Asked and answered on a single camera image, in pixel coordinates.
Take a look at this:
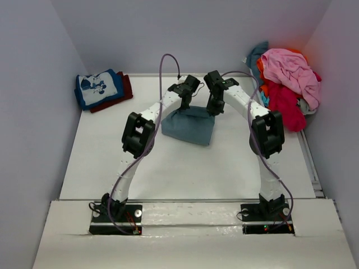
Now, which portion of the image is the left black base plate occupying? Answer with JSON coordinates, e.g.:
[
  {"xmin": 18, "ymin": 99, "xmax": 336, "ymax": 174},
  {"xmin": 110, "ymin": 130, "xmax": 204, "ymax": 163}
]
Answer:
[{"xmin": 89, "ymin": 202, "xmax": 142, "ymax": 236}]

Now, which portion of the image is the teal t shirt in pile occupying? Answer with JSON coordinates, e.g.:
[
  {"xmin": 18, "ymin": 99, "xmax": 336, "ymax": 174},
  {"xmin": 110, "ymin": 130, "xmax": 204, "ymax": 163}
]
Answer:
[{"xmin": 244, "ymin": 41, "xmax": 269, "ymax": 86}]

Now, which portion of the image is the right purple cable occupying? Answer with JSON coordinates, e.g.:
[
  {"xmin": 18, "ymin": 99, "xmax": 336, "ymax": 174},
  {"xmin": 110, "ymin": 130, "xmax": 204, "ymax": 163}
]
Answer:
[{"xmin": 221, "ymin": 71, "xmax": 294, "ymax": 232}]

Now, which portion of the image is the purple cable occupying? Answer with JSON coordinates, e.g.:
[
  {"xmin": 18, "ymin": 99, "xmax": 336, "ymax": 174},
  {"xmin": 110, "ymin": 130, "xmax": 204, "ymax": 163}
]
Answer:
[
  {"xmin": 221, "ymin": 71, "xmax": 294, "ymax": 232},
  {"xmin": 106, "ymin": 53, "xmax": 182, "ymax": 235}
]

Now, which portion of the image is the grey-blue t shirt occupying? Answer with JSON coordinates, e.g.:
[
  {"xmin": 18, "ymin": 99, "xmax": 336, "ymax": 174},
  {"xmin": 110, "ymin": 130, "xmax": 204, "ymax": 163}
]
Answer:
[{"xmin": 161, "ymin": 106, "xmax": 215, "ymax": 146}]

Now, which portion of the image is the light blue t shirt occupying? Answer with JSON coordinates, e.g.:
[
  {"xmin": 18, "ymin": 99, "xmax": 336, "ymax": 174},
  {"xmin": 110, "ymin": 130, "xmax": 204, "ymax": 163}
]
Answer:
[{"xmin": 260, "ymin": 91, "xmax": 270, "ymax": 108}]

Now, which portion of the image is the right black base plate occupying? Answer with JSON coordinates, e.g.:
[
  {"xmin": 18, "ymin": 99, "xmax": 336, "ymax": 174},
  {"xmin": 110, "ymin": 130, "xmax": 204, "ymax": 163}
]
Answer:
[{"xmin": 236, "ymin": 203, "xmax": 295, "ymax": 235}]

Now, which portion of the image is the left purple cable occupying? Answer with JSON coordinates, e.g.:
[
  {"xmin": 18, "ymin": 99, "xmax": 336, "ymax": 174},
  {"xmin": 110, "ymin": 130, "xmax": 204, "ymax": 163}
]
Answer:
[{"xmin": 106, "ymin": 53, "xmax": 182, "ymax": 235}]

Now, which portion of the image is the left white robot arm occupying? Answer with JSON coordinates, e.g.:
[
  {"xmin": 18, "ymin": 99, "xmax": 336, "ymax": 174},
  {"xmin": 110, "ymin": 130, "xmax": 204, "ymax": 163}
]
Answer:
[{"xmin": 102, "ymin": 75, "xmax": 200, "ymax": 223}]

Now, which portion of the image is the pink t shirt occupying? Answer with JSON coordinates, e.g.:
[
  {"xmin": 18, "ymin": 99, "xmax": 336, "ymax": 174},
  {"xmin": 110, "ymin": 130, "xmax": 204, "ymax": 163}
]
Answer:
[{"xmin": 261, "ymin": 49, "xmax": 321, "ymax": 110}]

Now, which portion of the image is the magenta t shirt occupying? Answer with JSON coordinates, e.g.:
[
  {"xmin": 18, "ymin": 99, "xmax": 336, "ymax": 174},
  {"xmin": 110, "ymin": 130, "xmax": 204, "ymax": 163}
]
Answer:
[{"xmin": 268, "ymin": 72, "xmax": 321, "ymax": 132}]

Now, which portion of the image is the folded blue mickey t shirt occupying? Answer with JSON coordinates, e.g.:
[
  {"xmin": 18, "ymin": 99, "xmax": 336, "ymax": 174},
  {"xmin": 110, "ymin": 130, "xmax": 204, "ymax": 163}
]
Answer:
[{"xmin": 74, "ymin": 69, "xmax": 123, "ymax": 110}]

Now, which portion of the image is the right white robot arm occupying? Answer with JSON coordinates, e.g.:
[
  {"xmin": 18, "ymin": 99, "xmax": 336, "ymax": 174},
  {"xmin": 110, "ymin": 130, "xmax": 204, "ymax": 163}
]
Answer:
[{"xmin": 204, "ymin": 71, "xmax": 288, "ymax": 222}]

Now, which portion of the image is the folded dark red t shirt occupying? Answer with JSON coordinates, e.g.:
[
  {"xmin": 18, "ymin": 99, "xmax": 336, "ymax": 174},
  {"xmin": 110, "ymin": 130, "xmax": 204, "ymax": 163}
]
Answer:
[{"xmin": 90, "ymin": 72, "xmax": 133, "ymax": 113}]

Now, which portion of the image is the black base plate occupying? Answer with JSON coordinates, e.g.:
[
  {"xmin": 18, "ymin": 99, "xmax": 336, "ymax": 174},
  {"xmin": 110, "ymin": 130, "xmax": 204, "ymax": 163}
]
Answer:
[
  {"xmin": 89, "ymin": 202, "xmax": 142, "ymax": 236},
  {"xmin": 236, "ymin": 203, "xmax": 295, "ymax": 235}
]

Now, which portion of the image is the grey white t shirt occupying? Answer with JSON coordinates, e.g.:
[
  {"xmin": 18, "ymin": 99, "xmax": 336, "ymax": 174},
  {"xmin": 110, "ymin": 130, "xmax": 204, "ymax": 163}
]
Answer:
[{"xmin": 297, "ymin": 98, "xmax": 317, "ymax": 115}]

